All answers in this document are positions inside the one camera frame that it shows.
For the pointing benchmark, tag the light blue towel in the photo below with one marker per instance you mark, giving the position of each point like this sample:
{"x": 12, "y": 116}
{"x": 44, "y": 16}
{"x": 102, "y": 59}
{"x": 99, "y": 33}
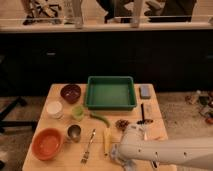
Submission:
{"x": 126, "y": 164}

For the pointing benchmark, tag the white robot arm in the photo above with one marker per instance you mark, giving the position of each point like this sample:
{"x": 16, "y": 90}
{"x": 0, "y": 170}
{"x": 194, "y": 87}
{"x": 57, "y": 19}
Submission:
{"x": 191, "y": 152}

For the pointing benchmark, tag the light green cup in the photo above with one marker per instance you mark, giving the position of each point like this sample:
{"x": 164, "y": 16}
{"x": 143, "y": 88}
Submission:
{"x": 78, "y": 113}

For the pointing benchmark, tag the small metal cup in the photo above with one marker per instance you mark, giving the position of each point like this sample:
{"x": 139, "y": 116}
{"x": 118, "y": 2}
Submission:
{"x": 74, "y": 133}

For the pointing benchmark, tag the white paper cup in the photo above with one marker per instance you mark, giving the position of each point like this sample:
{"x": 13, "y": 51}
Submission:
{"x": 54, "y": 109}

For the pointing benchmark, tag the green plastic tray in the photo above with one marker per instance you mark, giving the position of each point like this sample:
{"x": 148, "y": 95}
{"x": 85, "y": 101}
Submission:
{"x": 110, "y": 93}

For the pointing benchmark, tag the dark red bowl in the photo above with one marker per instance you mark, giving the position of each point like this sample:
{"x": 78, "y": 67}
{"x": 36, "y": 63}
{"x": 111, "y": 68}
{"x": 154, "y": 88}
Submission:
{"x": 71, "y": 93}

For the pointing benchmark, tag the blue sponge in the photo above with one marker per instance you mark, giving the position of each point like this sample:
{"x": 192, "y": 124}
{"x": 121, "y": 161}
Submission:
{"x": 144, "y": 92}

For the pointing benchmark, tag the silver fork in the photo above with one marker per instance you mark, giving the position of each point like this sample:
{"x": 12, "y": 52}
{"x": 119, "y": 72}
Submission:
{"x": 87, "y": 152}

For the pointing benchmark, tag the orange plastic bowl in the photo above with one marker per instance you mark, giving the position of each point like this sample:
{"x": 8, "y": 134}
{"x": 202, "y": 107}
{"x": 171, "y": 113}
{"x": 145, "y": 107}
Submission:
{"x": 47, "y": 144}

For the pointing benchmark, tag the black office chair base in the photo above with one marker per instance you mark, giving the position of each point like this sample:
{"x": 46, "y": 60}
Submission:
{"x": 10, "y": 116}

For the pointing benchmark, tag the black handled spatula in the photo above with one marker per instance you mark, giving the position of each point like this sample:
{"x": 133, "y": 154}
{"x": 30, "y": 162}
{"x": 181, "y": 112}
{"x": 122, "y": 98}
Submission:
{"x": 144, "y": 120}

